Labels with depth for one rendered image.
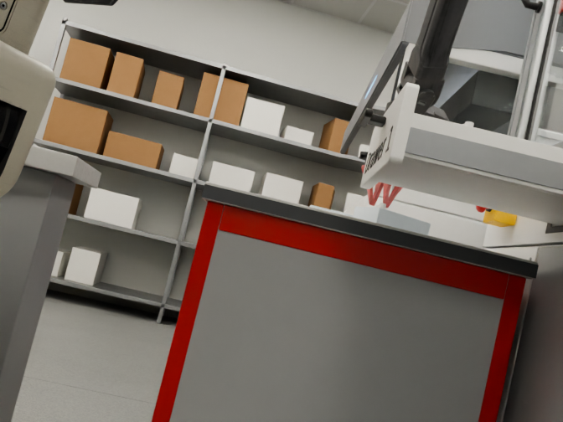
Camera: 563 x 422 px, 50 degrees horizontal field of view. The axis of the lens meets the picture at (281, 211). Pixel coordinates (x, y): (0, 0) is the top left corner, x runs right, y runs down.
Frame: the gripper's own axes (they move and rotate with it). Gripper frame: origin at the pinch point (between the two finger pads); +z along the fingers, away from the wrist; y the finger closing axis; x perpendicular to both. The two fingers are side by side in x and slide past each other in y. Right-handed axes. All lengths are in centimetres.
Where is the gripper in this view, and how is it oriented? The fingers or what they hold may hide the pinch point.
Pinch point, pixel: (379, 202)
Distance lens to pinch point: 119.4
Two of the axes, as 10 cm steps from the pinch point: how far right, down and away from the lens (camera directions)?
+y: -7.0, -1.2, 7.0
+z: -2.3, 9.7, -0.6
